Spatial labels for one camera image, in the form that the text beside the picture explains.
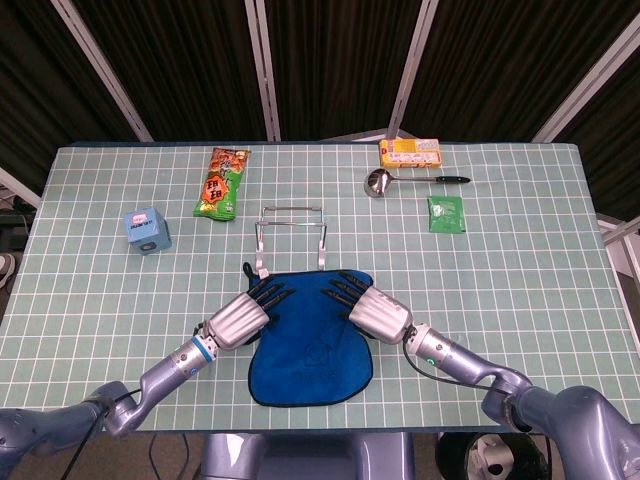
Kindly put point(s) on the green sachet packet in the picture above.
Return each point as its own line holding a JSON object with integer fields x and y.
{"x": 446, "y": 214}

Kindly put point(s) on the light blue cube box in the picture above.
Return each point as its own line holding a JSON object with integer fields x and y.
{"x": 145, "y": 232}

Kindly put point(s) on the grey white sneaker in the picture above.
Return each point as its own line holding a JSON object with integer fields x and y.
{"x": 6, "y": 267}

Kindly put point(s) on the right lavender robot arm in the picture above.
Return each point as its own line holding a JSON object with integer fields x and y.
{"x": 465, "y": 360}

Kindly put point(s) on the blue towel with black trim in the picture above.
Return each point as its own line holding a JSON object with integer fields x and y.
{"x": 310, "y": 360}

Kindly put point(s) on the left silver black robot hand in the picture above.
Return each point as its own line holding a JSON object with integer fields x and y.
{"x": 235, "y": 320}

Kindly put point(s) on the dark brown curtain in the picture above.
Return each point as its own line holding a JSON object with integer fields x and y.
{"x": 200, "y": 75}

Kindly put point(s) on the yellow rectangular food box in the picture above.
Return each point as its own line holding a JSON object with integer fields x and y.
{"x": 410, "y": 152}

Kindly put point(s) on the green grid tablecloth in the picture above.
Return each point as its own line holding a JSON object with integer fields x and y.
{"x": 125, "y": 310}

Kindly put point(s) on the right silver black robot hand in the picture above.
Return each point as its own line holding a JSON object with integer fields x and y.
{"x": 380, "y": 315}

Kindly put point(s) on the white partition post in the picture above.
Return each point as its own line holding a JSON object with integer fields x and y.
{"x": 20, "y": 187}
{"x": 585, "y": 80}
{"x": 100, "y": 70}
{"x": 620, "y": 235}
{"x": 412, "y": 70}
{"x": 262, "y": 70}

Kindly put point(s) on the lavender robot torso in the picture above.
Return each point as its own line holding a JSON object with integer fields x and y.
{"x": 300, "y": 457}

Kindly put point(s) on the green orange snack bag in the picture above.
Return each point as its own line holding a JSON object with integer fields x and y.
{"x": 222, "y": 185}

